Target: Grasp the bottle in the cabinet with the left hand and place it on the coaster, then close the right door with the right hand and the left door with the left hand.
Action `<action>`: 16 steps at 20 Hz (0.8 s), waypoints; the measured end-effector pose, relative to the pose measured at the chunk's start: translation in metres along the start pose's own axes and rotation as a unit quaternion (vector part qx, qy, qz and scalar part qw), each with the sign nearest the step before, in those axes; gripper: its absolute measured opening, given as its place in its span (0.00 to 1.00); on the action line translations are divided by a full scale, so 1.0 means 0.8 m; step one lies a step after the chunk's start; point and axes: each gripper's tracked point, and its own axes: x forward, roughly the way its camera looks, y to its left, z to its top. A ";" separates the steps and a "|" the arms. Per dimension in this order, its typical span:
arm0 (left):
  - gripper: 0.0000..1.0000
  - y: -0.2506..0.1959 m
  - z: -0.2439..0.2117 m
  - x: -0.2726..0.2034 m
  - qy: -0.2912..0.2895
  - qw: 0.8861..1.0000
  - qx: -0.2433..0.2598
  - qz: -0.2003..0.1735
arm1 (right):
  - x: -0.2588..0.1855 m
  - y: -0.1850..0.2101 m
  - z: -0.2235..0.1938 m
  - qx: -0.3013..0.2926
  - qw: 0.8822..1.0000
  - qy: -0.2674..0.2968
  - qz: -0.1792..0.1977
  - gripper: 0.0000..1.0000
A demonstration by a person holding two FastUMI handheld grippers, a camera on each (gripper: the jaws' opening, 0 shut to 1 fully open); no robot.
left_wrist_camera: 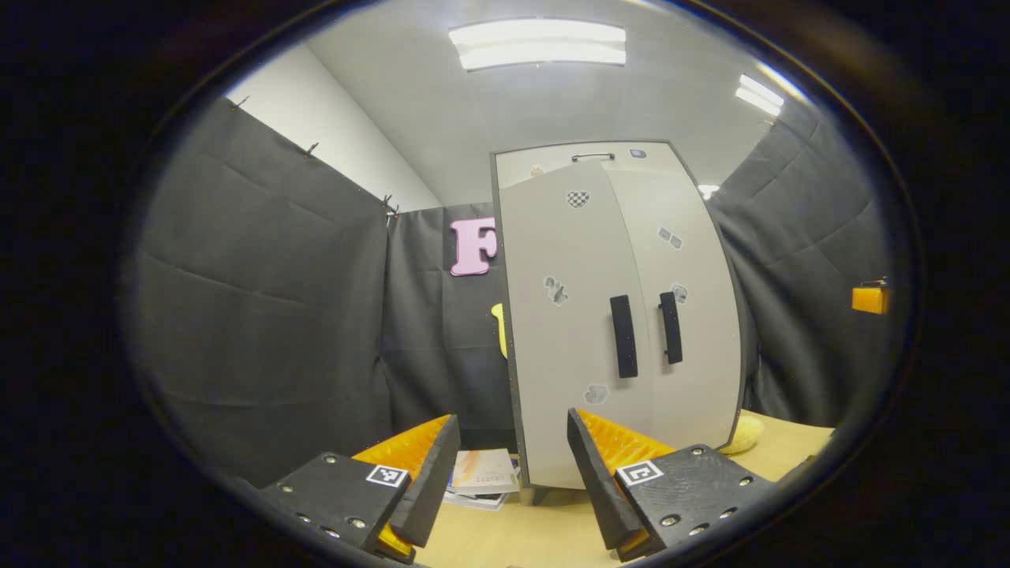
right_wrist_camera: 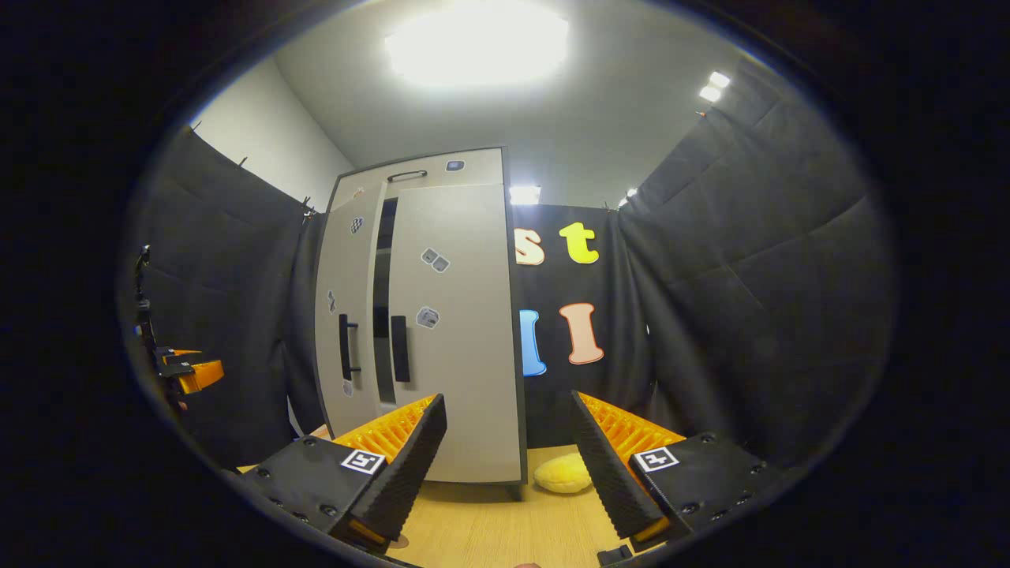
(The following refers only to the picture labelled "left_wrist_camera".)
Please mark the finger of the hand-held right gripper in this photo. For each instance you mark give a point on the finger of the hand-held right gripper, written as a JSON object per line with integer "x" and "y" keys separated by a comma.
{"x": 868, "y": 301}

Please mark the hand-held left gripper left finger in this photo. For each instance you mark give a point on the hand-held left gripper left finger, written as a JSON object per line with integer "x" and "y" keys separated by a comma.
{"x": 430, "y": 489}

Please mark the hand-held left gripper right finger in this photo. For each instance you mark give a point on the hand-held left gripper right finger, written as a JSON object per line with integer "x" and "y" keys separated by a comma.
{"x": 600, "y": 481}

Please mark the grey cabinet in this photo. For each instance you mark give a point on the grey cabinet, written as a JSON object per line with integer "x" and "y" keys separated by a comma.
{"x": 515, "y": 410}

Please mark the grey cabinet door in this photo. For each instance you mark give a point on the grey cabinet door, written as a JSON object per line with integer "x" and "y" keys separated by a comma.
{"x": 552, "y": 355}
{"x": 702, "y": 379}

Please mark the paper booklet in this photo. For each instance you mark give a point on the paper booklet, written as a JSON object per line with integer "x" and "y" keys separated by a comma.
{"x": 473, "y": 501}
{"x": 485, "y": 472}

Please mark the yellow plush toy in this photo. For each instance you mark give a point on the yellow plush toy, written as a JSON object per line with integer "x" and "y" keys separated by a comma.
{"x": 748, "y": 434}

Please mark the small ceiling light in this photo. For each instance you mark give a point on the small ceiling light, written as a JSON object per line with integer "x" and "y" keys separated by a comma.
{"x": 708, "y": 190}

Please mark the double ceiling light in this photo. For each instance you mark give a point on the double ceiling light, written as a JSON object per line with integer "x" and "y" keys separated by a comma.
{"x": 759, "y": 95}

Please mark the black backdrop cloth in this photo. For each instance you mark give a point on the black backdrop cloth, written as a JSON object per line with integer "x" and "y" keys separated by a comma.
{"x": 260, "y": 315}

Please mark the large ceiling light panel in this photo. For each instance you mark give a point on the large ceiling light panel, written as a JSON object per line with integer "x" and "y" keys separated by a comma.
{"x": 536, "y": 43}

